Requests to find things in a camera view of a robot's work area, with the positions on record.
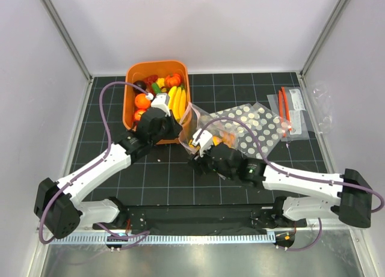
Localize pink polka dot zip bag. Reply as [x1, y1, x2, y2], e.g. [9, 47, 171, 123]
[179, 103, 239, 156]

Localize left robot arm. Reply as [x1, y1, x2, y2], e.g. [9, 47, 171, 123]
[34, 108, 182, 239]

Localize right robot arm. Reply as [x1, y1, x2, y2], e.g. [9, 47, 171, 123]
[189, 143, 372, 228]

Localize white polka dot zip bag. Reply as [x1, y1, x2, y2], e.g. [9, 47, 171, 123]
[214, 103, 284, 159]

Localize clear bag orange zipper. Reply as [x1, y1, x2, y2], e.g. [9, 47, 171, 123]
[267, 87, 310, 142]

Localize red toy apple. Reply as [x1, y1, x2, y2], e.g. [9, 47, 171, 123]
[134, 109, 147, 122]

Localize toy orange fruit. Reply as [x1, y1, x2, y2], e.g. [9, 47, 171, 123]
[134, 93, 151, 110]

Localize green toy cucumber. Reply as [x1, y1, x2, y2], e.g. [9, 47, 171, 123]
[151, 82, 162, 95]

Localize yellow toy banana bunch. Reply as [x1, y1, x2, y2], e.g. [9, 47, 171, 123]
[168, 87, 187, 121]

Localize dark purple toy plum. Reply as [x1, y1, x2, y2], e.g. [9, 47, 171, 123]
[134, 80, 147, 93]

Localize yellow toy corn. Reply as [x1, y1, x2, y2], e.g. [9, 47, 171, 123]
[156, 78, 165, 89]

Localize red toy chili peppers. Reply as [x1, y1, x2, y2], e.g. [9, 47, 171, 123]
[143, 75, 158, 87]

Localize orange toy pumpkin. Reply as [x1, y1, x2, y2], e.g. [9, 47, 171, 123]
[164, 73, 183, 88]

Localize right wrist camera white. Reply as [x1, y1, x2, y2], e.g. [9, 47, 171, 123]
[191, 129, 213, 157]

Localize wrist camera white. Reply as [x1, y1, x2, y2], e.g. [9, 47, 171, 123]
[191, 129, 213, 157]
[151, 93, 170, 116]

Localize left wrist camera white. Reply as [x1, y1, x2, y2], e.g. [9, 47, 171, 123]
[151, 93, 170, 116]

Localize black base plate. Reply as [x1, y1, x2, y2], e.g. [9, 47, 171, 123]
[93, 204, 306, 235]

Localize grey slotted cable duct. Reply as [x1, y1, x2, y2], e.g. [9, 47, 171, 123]
[51, 231, 276, 246]

